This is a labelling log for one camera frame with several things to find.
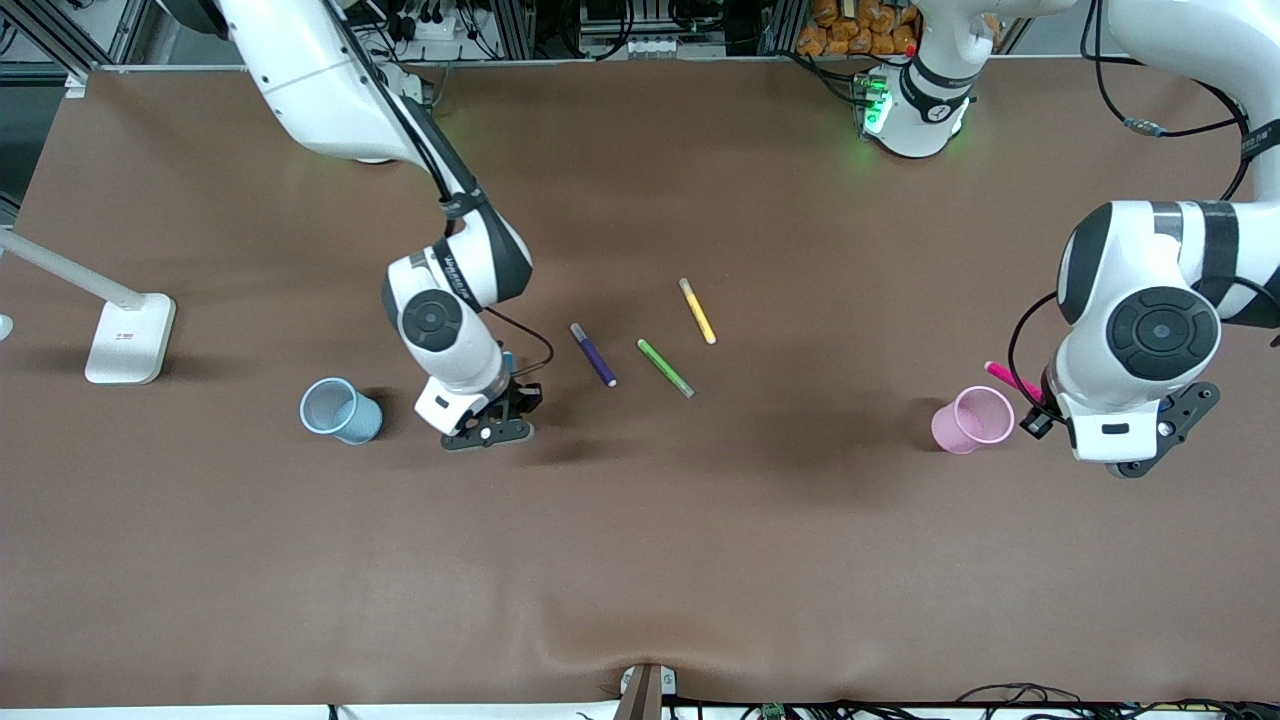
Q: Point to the orange packed bags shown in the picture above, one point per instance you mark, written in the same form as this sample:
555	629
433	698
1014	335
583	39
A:
860	30

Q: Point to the green marker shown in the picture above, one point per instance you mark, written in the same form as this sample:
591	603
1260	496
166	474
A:
665	368

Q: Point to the light blue plastic cup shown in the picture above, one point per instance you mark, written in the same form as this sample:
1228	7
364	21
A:
345	425

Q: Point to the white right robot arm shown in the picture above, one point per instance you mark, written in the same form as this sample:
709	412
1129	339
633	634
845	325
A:
300	70

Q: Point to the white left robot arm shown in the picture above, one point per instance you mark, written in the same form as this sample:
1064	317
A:
1100	260

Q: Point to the brown metal bracket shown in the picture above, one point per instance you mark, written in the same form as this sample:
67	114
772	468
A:
645	695

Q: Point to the purple marker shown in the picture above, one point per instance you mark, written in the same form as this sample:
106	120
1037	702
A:
593	355

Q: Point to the pink marker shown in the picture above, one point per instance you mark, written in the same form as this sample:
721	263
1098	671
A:
1005	375

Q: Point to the grey equipment box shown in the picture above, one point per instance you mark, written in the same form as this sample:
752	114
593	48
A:
630	30

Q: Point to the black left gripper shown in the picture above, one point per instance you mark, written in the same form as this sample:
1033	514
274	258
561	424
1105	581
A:
1034	421

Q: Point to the pink plastic cup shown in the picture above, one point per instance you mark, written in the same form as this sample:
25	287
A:
950	430

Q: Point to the yellow marker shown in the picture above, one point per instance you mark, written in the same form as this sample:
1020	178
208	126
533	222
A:
697	311

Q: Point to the white lamp stand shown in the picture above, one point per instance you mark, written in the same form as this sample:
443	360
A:
125	345

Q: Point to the white power strip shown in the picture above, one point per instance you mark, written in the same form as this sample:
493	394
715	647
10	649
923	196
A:
440	22

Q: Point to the blue marker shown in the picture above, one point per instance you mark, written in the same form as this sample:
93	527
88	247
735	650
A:
507	360

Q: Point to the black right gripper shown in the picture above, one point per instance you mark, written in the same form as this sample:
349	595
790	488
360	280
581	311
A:
522	396

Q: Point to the aluminium frame post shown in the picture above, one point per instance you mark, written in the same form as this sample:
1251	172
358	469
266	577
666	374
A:
516	30
787	28

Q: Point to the aluminium corner bracket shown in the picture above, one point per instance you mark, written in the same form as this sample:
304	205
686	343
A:
76	85

